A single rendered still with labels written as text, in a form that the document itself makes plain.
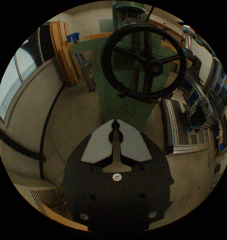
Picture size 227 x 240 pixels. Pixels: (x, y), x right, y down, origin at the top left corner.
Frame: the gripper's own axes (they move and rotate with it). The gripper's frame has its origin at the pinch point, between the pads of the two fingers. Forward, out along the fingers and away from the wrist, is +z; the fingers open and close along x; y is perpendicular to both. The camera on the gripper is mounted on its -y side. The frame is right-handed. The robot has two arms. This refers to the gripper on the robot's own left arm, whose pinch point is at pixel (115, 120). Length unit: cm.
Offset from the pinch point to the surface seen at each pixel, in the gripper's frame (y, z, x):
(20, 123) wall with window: 11, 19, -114
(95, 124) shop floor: 47, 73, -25
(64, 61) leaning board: -61, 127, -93
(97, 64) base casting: -14.9, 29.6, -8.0
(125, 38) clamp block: -22.0, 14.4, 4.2
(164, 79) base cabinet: -8.8, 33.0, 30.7
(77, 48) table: -25.2, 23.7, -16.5
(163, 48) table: -26.4, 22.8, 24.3
